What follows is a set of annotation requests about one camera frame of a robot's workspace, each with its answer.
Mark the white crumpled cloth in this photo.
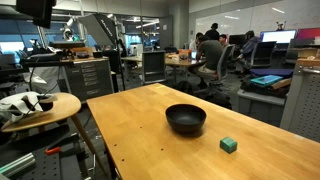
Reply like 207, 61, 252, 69
0, 91, 58, 123

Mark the orange box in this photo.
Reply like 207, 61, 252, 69
178, 49, 193, 61

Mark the round wooden side table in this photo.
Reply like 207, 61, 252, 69
0, 92, 111, 178

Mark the seated person facing camera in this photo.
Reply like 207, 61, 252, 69
218, 33, 230, 48

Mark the red screen monitor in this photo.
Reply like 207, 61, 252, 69
296, 27, 320, 40

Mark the grey storage bin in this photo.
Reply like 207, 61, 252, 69
236, 88, 287, 128

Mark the black bag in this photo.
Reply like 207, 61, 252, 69
173, 79, 233, 110

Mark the person in white shirt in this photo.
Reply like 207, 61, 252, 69
188, 32, 204, 52

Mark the black bowl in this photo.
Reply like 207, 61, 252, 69
165, 103, 208, 135

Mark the black hanging monitor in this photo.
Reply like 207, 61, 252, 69
15, 0, 57, 29

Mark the aluminium extrusion bar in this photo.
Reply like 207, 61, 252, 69
0, 152, 36, 178

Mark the black softbox studio light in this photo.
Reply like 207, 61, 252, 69
78, 13, 118, 48

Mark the dark computer monitor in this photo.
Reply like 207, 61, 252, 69
228, 33, 248, 46

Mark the bright white computer monitor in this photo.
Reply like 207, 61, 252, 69
259, 29, 298, 45

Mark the black mesh office chair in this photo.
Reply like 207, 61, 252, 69
249, 40, 278, 69

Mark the seated person in grey shirt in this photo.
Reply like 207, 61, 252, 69
188, 34, 224, 75

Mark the orange handled tool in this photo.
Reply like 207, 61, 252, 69
44, 145, 63, 156

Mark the black square chair back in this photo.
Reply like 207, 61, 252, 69
141, 50, 167, 85

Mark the person in dark hood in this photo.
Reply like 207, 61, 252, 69
239, 30, 261, 60

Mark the black perforated board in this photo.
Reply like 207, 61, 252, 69
0, 146, 84, 180

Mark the grey office chair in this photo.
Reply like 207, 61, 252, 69
199, 43, 236, 88

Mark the wooden plank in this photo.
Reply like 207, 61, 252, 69
270, 77, 293, 90

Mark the grey perforated metal cabinet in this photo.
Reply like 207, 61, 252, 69
279, 58, 320, 143

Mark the standing person in black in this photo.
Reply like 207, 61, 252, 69
204, 22, 221, 42

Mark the green wooden cube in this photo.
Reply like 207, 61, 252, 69
219, 136, 238, 155

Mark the teal flat box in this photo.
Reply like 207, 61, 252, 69
250, 74, 284, 88

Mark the blue folded mat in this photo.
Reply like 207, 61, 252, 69
249, 68, 295, 80

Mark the grey metal drawer cabinet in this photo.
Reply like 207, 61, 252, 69
63, 58, 115, 103

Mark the small black round object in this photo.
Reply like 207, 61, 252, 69
36, 94, 55, 112

